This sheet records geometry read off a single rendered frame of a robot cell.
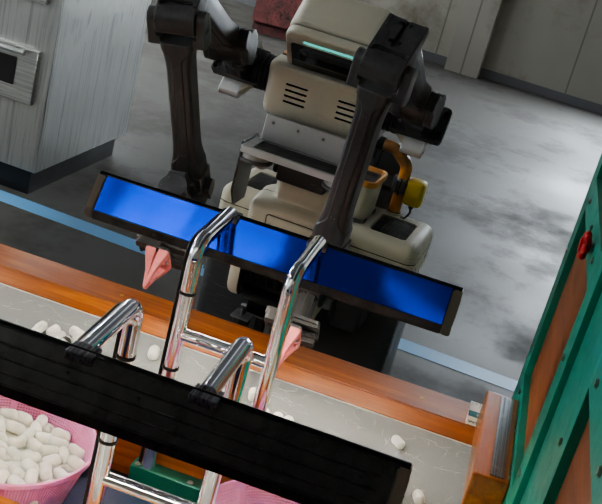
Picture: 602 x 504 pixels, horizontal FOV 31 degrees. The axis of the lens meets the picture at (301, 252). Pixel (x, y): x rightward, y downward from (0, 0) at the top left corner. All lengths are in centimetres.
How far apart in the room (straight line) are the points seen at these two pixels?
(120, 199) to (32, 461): 43
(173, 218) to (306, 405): 47
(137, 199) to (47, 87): 275
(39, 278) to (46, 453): 56
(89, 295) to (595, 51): 796
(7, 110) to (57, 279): 246
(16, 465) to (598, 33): 847
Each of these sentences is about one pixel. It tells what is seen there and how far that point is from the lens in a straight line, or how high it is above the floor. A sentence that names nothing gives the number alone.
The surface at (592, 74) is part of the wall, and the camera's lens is 981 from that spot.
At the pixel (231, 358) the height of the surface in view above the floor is 112.
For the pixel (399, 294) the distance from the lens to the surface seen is 169.
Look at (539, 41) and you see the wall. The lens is 981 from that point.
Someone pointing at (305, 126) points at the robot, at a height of 110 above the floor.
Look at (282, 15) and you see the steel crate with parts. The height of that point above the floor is 21.
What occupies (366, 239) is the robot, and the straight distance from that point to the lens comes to 272.
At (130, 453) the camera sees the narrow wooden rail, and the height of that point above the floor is 71.
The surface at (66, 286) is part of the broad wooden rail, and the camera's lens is 218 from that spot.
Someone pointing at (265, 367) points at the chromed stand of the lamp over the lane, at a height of 96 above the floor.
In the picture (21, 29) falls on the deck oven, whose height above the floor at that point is 68.
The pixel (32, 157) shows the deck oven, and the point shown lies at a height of 18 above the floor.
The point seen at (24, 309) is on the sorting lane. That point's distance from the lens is 212.
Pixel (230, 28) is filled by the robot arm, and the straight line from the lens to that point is 227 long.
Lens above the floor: 171
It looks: 21 degrees down
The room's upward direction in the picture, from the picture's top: 15 degrees clockwise
